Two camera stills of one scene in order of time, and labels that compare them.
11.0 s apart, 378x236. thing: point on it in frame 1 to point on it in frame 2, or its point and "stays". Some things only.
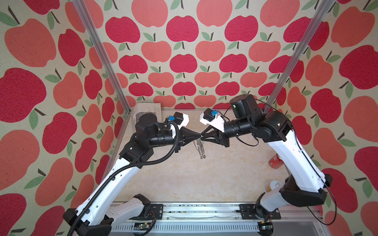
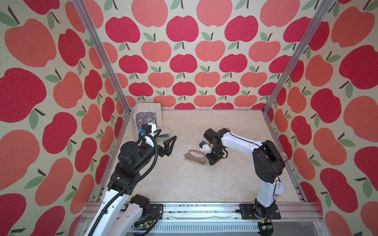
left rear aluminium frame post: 81,8 stays
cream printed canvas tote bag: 141,108 stays
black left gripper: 183,135 to 162,152
